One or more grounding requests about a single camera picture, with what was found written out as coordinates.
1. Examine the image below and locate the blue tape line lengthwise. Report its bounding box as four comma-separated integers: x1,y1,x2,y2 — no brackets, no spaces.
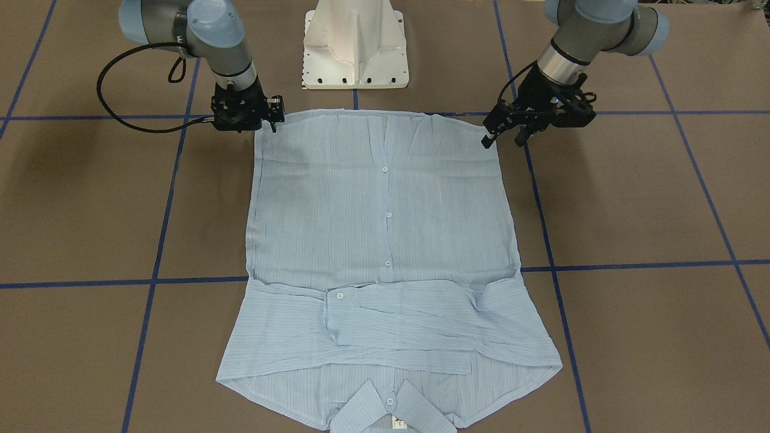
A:
122,57,202,433

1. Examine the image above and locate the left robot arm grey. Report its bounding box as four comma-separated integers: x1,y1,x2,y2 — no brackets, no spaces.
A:
481,1,670,149

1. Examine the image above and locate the light blue striped shirt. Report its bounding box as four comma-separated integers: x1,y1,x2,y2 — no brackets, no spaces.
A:
215,109,562,432

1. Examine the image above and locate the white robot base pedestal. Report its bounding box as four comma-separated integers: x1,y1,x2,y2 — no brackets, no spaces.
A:
302,1,410,90

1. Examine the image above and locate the blue tape line crosswise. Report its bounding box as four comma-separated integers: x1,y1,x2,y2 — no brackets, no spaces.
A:
1,259,769,290

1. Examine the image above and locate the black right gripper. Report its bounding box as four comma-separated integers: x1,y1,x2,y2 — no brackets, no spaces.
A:
210,81,285,134

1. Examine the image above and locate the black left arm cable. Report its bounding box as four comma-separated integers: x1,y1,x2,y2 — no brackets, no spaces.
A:
497,60,539,109

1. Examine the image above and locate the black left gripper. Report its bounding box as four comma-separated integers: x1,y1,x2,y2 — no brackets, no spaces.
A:
481,66,596,150

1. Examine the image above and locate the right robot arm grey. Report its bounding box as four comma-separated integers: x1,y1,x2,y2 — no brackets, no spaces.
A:
119,1,285,132

